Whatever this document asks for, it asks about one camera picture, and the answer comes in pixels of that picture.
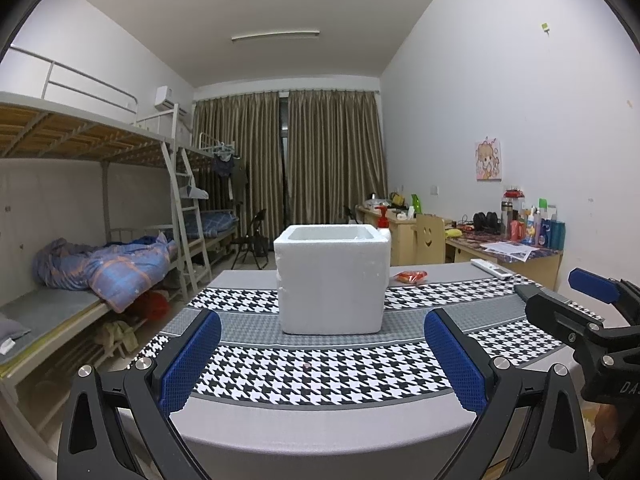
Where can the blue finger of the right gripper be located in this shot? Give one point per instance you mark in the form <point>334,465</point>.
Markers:
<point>620,293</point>
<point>560,319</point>

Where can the yellow object on desk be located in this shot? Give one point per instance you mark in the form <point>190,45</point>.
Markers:
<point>452,233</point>

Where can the wooden smiley chair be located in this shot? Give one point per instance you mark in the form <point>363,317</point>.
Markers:
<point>430,239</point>

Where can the white pump lotion bottle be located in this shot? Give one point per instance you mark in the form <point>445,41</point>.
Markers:
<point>384,223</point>

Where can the metal bunk bed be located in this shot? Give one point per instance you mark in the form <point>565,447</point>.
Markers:
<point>92,180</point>

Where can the wooden desk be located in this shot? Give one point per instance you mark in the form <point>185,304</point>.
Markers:
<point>542,267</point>

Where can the black folding chair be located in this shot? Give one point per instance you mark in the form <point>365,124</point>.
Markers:
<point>253,242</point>

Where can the white air conditioner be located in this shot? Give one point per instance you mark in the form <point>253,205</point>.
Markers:
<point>165,101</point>

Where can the white bed ladder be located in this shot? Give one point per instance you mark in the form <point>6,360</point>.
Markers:
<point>192,262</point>

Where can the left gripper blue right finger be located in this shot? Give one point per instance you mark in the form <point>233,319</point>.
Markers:
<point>551,443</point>

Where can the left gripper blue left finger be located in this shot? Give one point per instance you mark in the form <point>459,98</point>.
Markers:
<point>93,442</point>

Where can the black headphones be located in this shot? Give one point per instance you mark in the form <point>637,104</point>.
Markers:
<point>486,222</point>

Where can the white remote control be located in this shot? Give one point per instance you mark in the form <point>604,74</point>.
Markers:
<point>492,269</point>

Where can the red lid jar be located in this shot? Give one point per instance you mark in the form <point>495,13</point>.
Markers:
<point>511,205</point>

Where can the houndstooth table mat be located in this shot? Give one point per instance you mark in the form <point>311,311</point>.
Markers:
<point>257,363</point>

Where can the anime girl poster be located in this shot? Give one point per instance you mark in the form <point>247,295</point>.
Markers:
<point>488,160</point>

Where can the brown curtains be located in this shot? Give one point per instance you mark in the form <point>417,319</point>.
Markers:
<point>307,156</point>

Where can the hanging dark clothes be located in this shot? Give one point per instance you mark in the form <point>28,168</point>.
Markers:
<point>233,170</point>

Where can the ceiling tube light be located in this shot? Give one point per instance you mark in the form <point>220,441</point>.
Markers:
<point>294,33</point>

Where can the white styrofoam box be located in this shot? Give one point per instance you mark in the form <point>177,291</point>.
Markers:
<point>332,278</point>

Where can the blue plaid quilt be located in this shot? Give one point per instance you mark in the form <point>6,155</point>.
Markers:
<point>118,273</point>

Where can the papers on desk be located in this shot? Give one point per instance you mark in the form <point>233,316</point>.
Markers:
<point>508,250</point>

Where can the red snack packet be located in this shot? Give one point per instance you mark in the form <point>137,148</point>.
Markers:
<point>411,277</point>

